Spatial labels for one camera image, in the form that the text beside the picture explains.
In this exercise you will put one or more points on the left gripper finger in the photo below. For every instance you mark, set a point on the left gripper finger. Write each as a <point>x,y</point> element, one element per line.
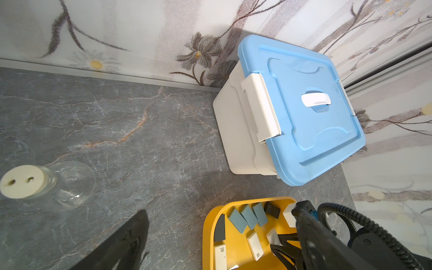
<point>123,250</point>

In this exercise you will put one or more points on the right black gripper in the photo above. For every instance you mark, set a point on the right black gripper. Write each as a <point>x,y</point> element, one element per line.
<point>314,247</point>

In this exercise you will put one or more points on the white eraser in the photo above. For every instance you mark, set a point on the white eraser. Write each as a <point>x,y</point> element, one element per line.
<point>220,257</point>
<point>255,245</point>
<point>273,237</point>

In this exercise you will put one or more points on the teal eraser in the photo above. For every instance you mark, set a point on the teal eraser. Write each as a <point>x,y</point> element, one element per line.
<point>249,216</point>
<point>260,214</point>
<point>237,220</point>

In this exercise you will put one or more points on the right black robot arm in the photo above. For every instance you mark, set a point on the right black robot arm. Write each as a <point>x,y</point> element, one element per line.
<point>372,242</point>

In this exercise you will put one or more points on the blue lidded storage box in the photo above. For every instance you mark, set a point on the blue lidded storage box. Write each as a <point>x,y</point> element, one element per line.
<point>284,112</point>

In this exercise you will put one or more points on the yellow plastic tub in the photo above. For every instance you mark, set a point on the yellow plastic tub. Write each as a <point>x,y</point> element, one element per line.
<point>239,256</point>

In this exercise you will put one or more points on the clear flask with stopper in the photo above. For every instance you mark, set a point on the clear flask with stopper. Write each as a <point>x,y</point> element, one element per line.
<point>57,188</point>

